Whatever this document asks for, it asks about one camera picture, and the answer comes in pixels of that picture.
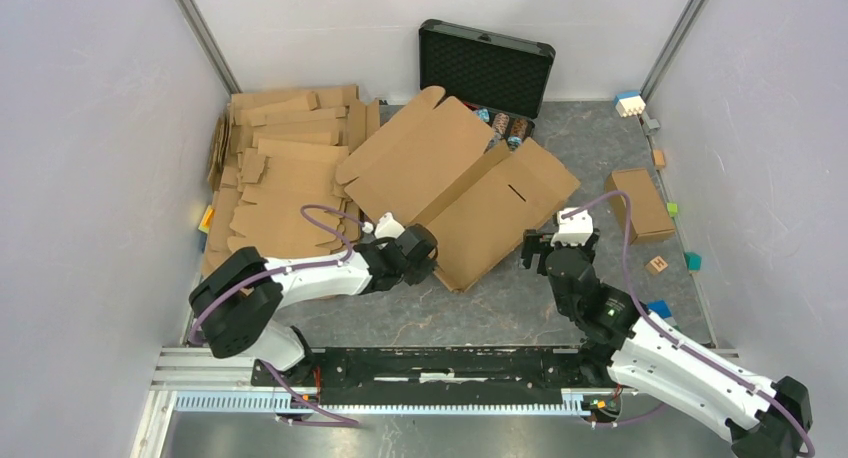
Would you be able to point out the blue green block stack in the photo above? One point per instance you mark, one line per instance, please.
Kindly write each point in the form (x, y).
(662, 309)

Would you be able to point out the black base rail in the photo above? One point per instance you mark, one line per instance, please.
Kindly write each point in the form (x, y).
(476, 376)

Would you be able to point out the green small cube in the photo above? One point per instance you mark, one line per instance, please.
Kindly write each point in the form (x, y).
(672, 209)

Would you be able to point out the cardboard box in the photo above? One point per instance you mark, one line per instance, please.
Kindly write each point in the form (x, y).
(433, 164)
(650, 220)

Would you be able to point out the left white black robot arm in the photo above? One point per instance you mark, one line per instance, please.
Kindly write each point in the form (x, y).
(236, 304)

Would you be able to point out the grey small block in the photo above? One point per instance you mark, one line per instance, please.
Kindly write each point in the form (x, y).
(650, 126)

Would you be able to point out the teal small cube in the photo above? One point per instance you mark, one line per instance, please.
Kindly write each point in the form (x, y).
(693, 261)

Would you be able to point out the black poker chip case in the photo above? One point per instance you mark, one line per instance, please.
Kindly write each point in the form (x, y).
(500, 78)

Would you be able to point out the folded closed cardboard box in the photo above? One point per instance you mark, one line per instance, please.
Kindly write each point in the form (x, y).
(650, 220)

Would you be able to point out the small wooden cube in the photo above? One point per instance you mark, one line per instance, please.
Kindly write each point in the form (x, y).
(659, 159)

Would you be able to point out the orange yellow block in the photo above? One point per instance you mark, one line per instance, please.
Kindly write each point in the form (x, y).
(205, 225)

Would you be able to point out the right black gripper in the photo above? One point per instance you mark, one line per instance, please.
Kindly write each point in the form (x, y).
(536, 243)

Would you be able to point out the wooden letter block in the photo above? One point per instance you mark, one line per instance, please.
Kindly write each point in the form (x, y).
(656, 265)

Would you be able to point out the blue white toy block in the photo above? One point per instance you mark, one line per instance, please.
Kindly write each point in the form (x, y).
(629, 103)

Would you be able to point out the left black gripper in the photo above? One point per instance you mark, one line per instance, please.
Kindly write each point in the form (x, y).
(424, 269)

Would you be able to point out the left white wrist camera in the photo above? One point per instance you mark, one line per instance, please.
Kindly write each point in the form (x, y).
(387, 226)

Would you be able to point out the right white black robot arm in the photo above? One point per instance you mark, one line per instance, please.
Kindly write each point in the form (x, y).
(632, 346)

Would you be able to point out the stack of flat cardboard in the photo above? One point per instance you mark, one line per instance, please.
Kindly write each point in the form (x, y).
(272, 166)

